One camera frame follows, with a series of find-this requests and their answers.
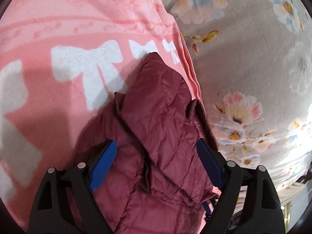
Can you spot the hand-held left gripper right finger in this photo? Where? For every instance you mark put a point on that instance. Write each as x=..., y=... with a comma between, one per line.
x=209, y=162

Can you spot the pink printed fleece blanket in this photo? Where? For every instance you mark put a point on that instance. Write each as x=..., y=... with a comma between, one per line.
x=73, y=65

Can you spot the maroon quilted puffer jacket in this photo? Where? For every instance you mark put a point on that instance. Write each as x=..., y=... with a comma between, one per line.
x=151, y=151

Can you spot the grey floral bed sheet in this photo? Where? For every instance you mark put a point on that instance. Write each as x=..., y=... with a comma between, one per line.
x=243, y=65

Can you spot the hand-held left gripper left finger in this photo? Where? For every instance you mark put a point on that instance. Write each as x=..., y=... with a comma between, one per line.
x=102, y=165

